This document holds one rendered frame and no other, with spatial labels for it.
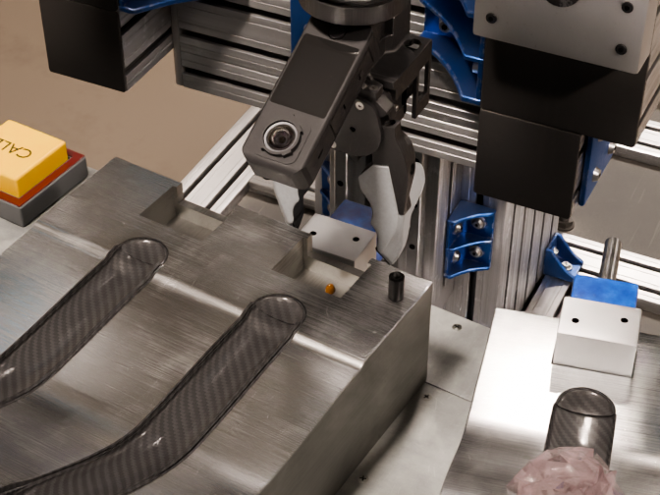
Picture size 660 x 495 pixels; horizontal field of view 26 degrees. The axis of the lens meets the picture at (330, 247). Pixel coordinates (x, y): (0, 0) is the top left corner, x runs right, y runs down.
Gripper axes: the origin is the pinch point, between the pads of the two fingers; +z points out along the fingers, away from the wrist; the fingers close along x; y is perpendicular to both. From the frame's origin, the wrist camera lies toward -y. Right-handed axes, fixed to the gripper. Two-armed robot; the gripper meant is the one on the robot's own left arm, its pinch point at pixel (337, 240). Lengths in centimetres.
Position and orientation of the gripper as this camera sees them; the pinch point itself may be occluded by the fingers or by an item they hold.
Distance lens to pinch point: 102.3
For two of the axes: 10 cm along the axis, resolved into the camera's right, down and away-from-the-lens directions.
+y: 4.6, -5.7, 6.8
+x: -8.9, -3.0, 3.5
